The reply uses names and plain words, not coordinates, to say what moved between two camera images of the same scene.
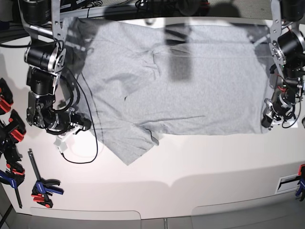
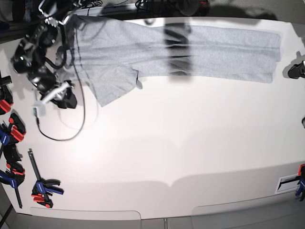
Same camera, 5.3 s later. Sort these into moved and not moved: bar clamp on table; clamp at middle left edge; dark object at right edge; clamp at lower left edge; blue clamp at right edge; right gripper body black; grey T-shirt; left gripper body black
Moved: right gripper body black; grey T-shirt; left gripper body black
Not moved: blue clamp at right edge; dark object at right edge; bar clamp on table; clamp at lower left edge; clamp at middle left edge
